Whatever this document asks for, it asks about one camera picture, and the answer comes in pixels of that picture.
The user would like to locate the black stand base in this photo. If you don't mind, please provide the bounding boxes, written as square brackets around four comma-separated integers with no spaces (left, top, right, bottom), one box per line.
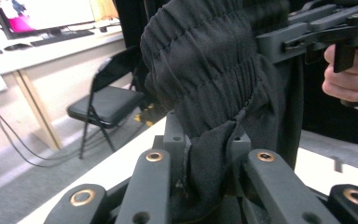
[133,102,170,129]

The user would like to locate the computer monitor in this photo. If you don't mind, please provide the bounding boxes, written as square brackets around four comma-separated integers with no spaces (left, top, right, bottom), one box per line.
[0,0,96,40]

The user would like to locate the black folding chair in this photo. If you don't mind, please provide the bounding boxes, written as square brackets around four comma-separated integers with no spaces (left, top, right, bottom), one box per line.
[66,46,147,161]

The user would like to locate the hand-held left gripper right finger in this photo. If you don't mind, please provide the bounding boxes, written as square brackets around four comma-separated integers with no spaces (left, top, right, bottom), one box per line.
[227,132,253,198]

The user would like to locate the black computer mouse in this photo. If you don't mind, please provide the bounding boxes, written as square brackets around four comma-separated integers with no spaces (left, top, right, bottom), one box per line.
[4,42,33,52]

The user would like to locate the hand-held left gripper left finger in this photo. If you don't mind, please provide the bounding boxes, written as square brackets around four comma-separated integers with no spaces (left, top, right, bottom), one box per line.
[153,110,192,189]

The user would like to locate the black socket cable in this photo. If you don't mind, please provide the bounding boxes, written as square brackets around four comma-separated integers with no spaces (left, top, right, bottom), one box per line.
[0,92,87,170]

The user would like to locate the black pants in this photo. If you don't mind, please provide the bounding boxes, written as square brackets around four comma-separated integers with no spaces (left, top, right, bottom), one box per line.
[139,0,306,224]

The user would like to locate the black keyboard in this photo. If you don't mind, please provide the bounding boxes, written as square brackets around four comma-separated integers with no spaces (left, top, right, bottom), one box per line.
[29,29,95,48]

